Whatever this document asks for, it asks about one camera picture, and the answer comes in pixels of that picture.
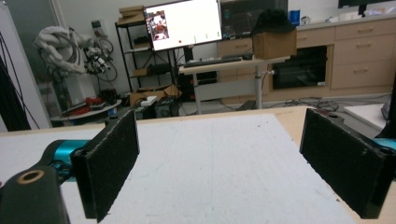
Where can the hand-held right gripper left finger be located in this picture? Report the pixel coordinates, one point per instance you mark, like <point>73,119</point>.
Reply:
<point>107,165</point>

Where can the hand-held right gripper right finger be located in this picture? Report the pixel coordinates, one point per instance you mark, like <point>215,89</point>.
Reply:
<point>345,161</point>

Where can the open cardboard box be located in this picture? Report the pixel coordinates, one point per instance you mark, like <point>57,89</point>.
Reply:
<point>154,94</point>

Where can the white foam board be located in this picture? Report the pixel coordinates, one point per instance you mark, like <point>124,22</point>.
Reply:
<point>193,174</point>

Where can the black oven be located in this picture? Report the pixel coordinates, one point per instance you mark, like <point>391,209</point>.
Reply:
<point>299,67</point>

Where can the wooden drawer cabinet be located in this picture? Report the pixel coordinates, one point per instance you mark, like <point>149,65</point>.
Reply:
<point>348,53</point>

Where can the black metal shelf rack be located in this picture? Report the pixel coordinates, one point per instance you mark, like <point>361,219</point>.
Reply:
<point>141,56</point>

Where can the brown cardboard box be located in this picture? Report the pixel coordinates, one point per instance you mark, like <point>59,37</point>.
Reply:
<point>274,44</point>

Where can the light wooden standing desk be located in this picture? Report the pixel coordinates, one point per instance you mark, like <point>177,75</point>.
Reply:
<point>229,74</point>

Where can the black keyboard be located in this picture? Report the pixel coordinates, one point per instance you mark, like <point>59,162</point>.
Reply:
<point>213,62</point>

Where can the stack of cardboard boxes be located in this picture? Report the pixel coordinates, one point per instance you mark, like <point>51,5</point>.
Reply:
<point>131,15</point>

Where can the blue can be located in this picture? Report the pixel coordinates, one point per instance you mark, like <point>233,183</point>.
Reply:
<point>294,17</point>

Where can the black cap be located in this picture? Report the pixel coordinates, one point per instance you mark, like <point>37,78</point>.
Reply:
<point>272,20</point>

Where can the white computer monitor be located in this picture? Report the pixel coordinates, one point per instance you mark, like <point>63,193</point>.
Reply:
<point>184,24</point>

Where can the dark computer monitor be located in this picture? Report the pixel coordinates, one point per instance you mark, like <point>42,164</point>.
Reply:
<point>246,18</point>

